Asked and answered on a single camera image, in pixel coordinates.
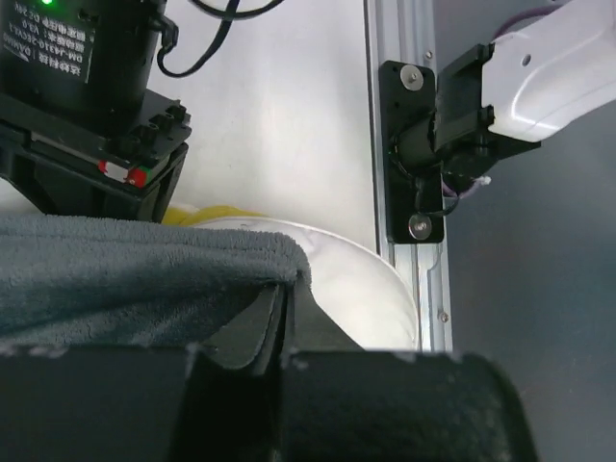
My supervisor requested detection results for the grey plush pillowcase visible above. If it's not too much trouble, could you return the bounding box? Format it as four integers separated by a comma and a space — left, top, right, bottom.
1, 214, 310, 346

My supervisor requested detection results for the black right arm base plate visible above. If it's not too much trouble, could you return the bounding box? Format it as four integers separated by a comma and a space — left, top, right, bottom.
378, 61, 445, 244

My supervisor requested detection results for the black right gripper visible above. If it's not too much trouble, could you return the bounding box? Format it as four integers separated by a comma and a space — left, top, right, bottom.
1, 1, 191, 222

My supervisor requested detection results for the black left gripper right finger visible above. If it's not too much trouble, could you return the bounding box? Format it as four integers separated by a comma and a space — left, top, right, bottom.
273, 282, 538, 461

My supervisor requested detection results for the white pillow yellow edge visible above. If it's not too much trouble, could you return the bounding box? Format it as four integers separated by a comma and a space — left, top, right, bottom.
163, 205, 420, 350

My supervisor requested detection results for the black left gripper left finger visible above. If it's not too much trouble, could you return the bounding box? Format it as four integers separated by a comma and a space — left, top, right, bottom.
1, 286, 284, 461

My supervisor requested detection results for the aluminium front rail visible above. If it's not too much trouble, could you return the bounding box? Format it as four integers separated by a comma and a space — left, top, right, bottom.
363, 1, 452, 352

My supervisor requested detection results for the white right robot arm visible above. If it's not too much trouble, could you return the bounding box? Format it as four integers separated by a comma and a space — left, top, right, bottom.
1, 1, 615, 222

